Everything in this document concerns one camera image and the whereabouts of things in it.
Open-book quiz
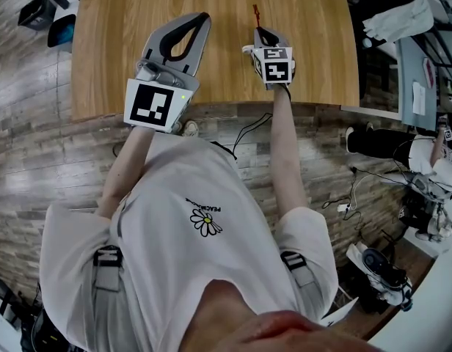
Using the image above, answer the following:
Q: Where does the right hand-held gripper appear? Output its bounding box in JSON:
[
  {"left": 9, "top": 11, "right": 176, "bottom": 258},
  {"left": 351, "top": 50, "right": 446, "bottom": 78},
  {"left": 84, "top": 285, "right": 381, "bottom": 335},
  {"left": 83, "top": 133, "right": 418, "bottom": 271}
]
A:
[{"left": 241, "top": 26, "right": 296, "bottom": 92}]

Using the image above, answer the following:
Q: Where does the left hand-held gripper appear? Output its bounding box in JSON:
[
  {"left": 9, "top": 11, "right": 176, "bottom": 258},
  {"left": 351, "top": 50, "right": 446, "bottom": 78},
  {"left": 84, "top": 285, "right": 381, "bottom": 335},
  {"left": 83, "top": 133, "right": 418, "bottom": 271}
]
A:
[{"left": 123, "top": 12, "right": 213, "bottom": 134}]

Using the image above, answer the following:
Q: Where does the person's right forearm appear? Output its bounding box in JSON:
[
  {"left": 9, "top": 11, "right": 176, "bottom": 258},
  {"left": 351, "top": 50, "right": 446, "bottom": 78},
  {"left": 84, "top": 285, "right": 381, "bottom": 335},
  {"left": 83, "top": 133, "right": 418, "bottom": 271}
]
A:
[{"left": 271, "top": 84, "right": 310, "bottom": 218}]

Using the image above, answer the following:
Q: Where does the person's left forearm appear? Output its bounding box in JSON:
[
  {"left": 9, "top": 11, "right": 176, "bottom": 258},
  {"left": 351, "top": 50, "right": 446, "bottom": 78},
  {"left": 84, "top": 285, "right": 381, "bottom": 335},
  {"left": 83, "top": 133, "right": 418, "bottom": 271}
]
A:
[{"left": 95, "top": 125, "right": 156, "bottom": 220}]

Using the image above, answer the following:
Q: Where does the blue and black stool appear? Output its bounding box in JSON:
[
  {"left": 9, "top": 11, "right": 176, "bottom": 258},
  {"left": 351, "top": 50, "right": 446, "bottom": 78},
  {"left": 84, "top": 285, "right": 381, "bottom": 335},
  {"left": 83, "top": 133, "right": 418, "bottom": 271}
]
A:
[{"left": 47, "top": 13, "right": 77, "bottom": 49}]

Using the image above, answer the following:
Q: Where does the white cloth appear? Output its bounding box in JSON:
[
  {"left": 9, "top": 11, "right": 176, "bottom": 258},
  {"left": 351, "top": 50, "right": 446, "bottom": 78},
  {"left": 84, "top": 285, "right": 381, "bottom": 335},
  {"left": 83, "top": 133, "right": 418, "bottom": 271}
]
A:
[{"left": 362, "top": 0, "right": 435, "bottom": 44}]

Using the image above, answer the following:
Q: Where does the black bin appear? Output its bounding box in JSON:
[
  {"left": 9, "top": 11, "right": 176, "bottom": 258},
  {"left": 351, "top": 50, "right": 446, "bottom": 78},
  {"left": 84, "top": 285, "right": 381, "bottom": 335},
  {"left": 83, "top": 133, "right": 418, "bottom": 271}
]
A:
[{"left": 18, "top": 0, "right": 57, "bottom": 32}]

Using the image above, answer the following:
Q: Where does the grey desk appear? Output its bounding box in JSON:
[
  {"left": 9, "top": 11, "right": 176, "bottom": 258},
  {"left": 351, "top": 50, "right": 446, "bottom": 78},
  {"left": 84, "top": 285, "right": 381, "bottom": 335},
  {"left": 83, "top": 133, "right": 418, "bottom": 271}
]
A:
[{"left": 395, "top": 36, "right": 440, "bottom": 132}]

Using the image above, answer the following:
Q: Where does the white paper sheet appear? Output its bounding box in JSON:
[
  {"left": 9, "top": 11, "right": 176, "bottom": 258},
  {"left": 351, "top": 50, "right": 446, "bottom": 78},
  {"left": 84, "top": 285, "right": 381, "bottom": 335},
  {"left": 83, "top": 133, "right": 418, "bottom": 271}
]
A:
[{"left": 412, "top": 81, "right": 427, "bottom": 117}]

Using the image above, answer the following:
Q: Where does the pink card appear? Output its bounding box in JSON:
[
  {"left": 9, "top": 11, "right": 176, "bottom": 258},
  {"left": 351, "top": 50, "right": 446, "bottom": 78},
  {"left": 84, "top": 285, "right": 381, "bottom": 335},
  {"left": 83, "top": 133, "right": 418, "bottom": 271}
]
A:
[{"left": 422, "top": 57, "right": 437, "bottom": 89}]

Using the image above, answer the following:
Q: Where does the white flower print t-shirt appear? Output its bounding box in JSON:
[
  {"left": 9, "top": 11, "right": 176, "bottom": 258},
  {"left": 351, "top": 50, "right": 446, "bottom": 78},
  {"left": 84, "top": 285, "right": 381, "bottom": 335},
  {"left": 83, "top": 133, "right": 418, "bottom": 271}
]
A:
[{"left": 38, "top": 132, "right": 340, "bottom": 352}]

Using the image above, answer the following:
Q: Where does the black and white floor device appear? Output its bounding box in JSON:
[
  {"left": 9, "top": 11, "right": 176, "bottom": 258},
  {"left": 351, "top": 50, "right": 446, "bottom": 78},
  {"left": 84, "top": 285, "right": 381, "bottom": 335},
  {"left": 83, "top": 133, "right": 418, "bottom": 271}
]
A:
[{"left": 346, "top": 242, "right": 415, "bottom": 312}]

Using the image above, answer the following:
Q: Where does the person's chin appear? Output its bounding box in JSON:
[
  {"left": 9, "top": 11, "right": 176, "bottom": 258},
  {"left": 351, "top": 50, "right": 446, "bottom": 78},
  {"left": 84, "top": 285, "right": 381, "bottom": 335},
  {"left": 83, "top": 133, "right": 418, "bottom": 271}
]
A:
[{"left": 180, "top": 279, "right": 381, "bottom": 352}]

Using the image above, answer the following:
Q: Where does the white round table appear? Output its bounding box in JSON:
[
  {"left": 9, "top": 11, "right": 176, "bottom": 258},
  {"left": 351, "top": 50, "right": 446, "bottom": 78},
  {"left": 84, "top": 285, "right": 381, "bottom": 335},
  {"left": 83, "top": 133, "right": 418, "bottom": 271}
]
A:
[{"left": 368, "top": 246, "right": 452, "bottom": 352}]

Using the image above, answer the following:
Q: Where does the black backpack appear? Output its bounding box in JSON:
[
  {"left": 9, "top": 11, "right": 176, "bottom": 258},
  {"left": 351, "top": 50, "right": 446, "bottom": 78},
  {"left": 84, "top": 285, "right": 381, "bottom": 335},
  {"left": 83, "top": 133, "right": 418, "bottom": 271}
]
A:
[{"left": 19, "top": 306, "right": 88, "bottom": 352}]

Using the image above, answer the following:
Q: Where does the black cable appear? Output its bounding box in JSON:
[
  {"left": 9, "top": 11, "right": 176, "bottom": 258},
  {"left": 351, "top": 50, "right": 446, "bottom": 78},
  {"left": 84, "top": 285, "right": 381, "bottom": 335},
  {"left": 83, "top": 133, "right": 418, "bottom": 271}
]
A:
[{"left": 210, "top": 112, "right": 274, "bottom": 161}]

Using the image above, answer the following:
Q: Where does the grey harness strap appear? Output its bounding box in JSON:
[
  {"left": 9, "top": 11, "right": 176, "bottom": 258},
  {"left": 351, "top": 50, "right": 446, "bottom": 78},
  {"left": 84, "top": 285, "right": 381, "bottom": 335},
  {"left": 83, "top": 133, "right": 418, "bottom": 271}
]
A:
[
  {"left": 92, "top": 245, "right": 124, "bottom": 293},
  {"left": 280, "top": 250, "right": 324, "bottom": 309}
]

